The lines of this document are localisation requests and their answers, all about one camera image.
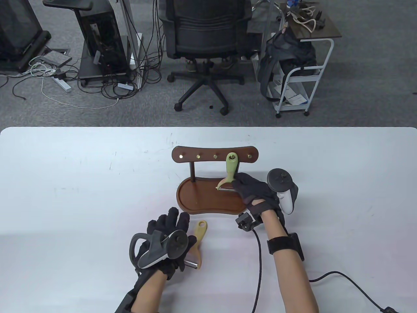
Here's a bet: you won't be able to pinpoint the black cable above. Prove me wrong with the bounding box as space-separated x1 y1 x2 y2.
249 228 403 313

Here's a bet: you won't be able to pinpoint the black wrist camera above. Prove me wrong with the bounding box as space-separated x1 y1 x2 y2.
236 212 263 232

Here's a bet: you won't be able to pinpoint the grey hand controller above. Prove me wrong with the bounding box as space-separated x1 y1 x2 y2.
267 168 299 215
129 230 189 270

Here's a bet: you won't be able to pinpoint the person's left hand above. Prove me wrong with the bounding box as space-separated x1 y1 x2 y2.
130 207 198 281

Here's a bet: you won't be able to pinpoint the white cable bundle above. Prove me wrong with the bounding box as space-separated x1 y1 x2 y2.
291 7 318 33

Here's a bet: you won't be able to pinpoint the person's right forearm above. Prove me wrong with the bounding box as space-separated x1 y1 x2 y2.
262 209 320 313

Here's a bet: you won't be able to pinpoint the grey floor socket box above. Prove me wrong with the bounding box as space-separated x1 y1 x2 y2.
42 47 73 67

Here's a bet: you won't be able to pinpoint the black office chair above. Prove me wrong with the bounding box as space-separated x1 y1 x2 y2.
159 0 253 116

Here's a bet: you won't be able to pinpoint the black computer tower stand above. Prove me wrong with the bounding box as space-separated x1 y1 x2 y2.
42 0 137 87

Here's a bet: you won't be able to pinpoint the grey right hand controller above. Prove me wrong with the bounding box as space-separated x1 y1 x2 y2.
267 168 299 215

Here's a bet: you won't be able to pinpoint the white floor cable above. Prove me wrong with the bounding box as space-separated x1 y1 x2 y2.
41 77 120 110

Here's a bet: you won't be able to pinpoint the orange vegetable scraper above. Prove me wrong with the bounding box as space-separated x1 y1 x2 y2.
184 220 208 270

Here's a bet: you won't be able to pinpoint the white papers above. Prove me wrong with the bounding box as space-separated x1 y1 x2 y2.
274 82 309 106

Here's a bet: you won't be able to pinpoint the black left wrist mount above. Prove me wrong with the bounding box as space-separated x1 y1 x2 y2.
114 282 141 313

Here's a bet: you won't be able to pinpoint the brown wooden key rack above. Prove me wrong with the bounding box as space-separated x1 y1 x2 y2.
172 146 259 216

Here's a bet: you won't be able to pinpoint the person's right hand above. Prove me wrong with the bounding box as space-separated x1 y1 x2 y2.
232 173 284 226

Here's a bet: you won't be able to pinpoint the green vegetable scraper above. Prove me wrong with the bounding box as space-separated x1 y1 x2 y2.
216 152 239 192

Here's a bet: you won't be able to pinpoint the grey left hand controller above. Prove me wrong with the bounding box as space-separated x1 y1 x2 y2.
129 230 189 270

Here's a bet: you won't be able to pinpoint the white rolling cart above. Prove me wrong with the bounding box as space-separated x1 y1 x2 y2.
257 2 342 118

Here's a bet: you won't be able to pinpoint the person's left forearm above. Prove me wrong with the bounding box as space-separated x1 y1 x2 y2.
129 269 168 313

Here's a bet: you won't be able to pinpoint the black cabinet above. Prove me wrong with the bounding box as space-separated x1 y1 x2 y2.
0 0 52 73

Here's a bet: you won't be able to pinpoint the black backpack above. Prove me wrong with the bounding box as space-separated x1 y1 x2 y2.
257 28 317 101

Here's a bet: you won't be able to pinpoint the grey power strip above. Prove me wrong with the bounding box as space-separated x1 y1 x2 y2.
52 76 72 93

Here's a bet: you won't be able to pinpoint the black right wrist strap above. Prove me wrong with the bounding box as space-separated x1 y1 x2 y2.
267 232 305 262

